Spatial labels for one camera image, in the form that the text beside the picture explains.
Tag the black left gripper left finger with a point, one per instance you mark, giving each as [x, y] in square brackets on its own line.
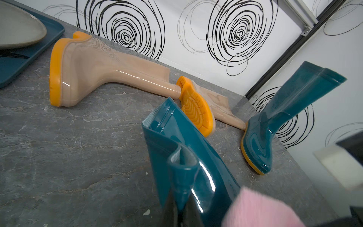
[169, 217]

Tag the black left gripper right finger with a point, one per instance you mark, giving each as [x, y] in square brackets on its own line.
[191, 215]

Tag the green rubber boot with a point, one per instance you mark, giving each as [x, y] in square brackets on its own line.
[308, 84]
[183, 161]

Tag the pink microfiber cloth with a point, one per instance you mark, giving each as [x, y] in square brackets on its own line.
[253, 209]

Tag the beige rubber boot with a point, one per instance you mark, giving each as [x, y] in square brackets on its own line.
[203, 107]
[81, 64]

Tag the teal rectangular tray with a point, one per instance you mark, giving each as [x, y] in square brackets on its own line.
[12, 67]

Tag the black knife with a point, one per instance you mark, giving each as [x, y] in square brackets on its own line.
[5, 53]

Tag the grey round plate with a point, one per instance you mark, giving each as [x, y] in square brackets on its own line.
[19, 28]

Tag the grey wall rail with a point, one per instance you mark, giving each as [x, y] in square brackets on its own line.
[304, 14]

